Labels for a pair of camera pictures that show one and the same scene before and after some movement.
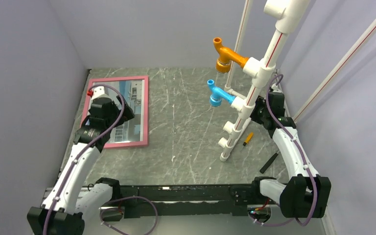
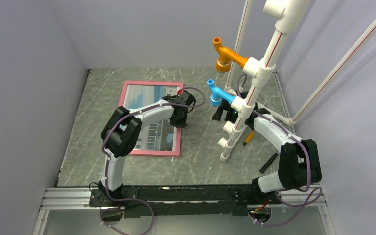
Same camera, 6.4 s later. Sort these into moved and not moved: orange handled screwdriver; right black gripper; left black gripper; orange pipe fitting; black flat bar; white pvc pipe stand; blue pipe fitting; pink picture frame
Moved: right black gripper; left black gripper; pink picture frame
Not moved: orange handled screwdriver; orange pipe fitting; white pvc pipe stand; blue pipe fitting; black flat bar
